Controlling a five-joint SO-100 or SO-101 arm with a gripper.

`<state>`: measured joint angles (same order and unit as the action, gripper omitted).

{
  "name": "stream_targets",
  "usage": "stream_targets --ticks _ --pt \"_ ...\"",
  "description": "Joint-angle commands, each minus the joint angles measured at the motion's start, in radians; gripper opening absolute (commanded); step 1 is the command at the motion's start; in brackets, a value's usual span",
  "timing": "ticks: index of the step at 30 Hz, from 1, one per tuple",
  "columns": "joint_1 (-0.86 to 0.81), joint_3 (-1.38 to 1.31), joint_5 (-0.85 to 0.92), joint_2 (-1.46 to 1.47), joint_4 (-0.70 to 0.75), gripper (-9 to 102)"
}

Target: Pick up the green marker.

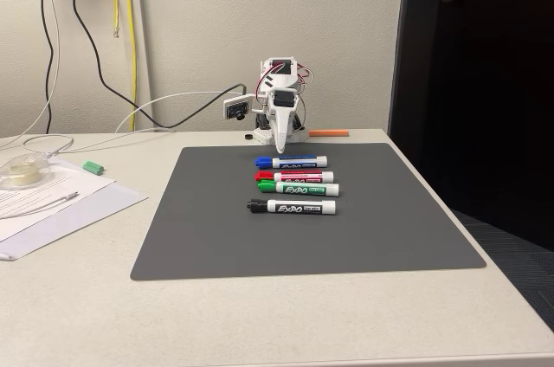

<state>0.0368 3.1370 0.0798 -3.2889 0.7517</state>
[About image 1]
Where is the green Expo marker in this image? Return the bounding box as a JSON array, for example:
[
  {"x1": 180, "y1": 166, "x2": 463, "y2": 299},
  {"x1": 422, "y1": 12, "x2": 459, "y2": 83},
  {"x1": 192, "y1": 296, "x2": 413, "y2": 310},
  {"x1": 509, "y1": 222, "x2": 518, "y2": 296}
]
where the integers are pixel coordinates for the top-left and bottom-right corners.
[{"x1": 257, "y1": 179, "x2": 340, "y2": 198}]

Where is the blue Expo marker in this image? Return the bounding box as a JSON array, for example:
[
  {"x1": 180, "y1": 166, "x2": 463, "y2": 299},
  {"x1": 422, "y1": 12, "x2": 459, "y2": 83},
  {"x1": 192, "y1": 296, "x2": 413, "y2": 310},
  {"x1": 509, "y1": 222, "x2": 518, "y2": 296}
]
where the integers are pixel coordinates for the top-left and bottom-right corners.
[{"x1": 254, "y1": 155, "x2": 329, "y2": 171}]

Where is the red Expo marker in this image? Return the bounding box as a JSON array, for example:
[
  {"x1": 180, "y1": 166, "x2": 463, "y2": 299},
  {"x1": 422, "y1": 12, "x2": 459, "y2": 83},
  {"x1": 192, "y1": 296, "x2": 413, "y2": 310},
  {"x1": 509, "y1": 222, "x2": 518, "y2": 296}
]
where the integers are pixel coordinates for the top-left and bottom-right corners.
[{"x1": 254, "y1": 170, "x2": 335, "y2": 184}]

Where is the black Expo marker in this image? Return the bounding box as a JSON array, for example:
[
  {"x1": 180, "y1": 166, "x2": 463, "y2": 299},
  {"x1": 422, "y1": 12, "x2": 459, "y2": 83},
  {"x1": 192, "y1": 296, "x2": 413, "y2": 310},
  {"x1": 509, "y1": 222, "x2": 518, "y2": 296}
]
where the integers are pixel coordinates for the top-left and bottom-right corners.
[{"x1": 246, "y1": 197, "x2": 338, "y2": 216}]

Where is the green marker cap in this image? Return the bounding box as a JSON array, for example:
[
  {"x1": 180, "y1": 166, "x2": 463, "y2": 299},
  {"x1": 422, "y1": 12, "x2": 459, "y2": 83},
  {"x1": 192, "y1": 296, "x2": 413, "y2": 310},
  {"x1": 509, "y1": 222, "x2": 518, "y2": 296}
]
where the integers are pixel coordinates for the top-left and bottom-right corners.
[{"x1": 82, "y1": 159, "x2": 106, "y2": 177}]

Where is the orange flat strip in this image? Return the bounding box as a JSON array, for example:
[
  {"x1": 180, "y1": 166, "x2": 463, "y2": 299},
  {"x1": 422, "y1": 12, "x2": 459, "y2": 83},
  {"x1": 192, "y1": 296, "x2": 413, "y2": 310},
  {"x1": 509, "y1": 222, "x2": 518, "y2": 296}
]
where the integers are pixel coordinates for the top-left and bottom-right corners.
[{"x1": 307, "y1": 128, "x2": 350, "y2": 138}]

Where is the dark gray rubber mat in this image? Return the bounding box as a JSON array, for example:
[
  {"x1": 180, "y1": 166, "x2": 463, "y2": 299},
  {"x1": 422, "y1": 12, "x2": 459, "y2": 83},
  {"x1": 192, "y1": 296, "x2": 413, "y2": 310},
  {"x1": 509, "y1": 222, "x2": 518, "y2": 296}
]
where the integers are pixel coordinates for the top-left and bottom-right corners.
[{"x1": 130, "y1": 142, "x2": 488, "y2": 282}]

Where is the blank white paper sheet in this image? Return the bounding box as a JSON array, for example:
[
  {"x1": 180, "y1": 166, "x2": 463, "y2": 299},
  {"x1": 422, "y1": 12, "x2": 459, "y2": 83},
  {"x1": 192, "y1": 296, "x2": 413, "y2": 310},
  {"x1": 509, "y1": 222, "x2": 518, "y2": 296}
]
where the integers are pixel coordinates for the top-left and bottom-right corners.
[{"x1": 0, "y1": 179, "x2": 150, "y2": 261}]

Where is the printed white paper sheet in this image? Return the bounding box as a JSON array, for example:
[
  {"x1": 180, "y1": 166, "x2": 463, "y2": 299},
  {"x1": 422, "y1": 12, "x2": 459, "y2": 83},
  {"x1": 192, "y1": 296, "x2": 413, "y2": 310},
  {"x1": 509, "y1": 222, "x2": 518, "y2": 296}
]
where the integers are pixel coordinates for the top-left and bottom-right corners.
[{"x1": 0, "y1": 154, "x2": 118, "y2": 223}]

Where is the dark wooden door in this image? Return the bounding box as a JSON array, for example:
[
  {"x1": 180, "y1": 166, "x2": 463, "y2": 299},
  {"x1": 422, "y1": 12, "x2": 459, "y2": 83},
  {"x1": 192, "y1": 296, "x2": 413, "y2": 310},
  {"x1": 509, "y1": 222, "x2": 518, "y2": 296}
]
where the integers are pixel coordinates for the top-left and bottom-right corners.
[{"x1": 387, "y1": 0, "x2": 554, "y2": 252}]

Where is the clear tape dispenser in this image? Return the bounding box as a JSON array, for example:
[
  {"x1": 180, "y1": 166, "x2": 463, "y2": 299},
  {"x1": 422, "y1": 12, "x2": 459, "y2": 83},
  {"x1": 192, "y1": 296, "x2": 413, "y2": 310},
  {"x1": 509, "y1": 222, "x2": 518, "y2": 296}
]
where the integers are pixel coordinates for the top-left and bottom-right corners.
[{"x1": 0, "y1": 151, "x2": 54, "y2": 190}]

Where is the white-framed black camera module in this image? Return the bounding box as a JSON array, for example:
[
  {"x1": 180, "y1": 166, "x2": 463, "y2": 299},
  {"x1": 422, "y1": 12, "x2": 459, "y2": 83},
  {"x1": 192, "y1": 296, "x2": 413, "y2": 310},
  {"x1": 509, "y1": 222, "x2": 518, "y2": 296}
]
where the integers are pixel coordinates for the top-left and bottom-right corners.
[{"x1": 222, "y1": 92, "x2": 255, "y2": 123}]

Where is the white power cable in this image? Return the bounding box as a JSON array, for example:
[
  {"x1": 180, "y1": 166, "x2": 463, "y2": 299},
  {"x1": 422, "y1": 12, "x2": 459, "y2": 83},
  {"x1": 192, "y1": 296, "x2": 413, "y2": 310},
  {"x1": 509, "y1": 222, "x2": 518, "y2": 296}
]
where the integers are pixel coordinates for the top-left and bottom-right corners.
[{"x1": 115, "y1": 89, "x2": 257, "y2": 134}]

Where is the white wall cable conduit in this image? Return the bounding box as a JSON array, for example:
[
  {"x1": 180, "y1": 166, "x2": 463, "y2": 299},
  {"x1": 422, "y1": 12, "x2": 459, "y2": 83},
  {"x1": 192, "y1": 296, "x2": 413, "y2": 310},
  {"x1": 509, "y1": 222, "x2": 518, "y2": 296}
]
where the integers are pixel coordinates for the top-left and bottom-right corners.
[{"x1": 128, "y1": 0, "x2": 153, "y2": 131}]

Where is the long yellow cable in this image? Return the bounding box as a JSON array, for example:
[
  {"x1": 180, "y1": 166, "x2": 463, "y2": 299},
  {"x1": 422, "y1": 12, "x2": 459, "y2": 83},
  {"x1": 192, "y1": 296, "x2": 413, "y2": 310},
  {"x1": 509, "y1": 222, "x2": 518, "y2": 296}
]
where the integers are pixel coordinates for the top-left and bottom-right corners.
[{"x1": 124, "y1": 0, "x2": 138, "y2": 132}]

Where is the thick black cable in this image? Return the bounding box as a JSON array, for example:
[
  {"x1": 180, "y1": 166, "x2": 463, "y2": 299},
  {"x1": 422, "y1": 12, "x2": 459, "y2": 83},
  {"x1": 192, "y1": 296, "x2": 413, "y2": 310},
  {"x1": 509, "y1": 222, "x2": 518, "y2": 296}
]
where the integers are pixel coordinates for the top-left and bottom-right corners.
[{"x1": 70, "y1": 0, "x2": 250, "y2": 130}]

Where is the thin white cable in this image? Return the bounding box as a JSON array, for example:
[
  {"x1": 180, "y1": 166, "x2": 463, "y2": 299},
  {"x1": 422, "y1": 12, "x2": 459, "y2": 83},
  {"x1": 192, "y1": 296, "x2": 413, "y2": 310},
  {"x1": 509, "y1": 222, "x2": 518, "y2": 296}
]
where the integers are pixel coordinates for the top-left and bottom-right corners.
[{"x1": 0, "y1": 0, "x2": 74, "y2": 157}]

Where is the thin black cable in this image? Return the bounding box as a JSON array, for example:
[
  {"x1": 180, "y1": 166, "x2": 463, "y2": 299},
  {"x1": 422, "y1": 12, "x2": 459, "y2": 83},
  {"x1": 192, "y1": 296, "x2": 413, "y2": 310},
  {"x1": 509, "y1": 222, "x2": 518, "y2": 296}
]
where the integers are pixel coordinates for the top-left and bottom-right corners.
[{"x1": 35, "y1": 0, "x2": 55, "y2": 135}]

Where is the white cable with plug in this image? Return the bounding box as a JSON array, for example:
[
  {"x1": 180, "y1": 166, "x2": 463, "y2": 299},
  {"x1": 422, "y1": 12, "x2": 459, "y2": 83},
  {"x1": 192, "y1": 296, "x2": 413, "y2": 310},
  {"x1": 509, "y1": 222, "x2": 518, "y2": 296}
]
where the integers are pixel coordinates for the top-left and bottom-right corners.
[{"x1": 0, "y1": 190, "x2": 81, "y2": 222}]

